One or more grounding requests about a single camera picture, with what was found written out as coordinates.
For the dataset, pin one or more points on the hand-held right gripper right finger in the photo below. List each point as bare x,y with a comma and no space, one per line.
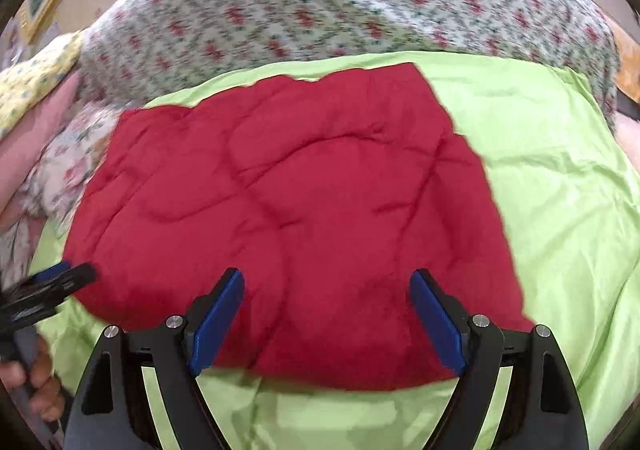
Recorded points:
440,330

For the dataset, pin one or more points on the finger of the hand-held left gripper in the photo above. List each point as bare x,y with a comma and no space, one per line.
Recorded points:
77,276
50,272

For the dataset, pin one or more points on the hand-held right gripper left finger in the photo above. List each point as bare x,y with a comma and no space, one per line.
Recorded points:
215,325

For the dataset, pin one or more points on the red quilted jacket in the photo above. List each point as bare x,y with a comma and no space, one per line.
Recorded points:
300,205

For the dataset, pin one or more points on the person's left hand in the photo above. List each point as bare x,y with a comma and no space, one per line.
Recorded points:
45,380

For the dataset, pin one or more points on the pale floral cloth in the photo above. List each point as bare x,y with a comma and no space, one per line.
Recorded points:
65,154

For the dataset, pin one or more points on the pink cloth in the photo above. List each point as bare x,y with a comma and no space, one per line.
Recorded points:
25,154

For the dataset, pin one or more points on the lime green sheet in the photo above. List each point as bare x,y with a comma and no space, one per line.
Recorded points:
550,180

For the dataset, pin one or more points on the yellow floral pillow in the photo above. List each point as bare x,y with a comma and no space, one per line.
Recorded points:
35,79

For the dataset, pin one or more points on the floral bedsheet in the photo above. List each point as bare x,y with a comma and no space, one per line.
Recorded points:
325,4

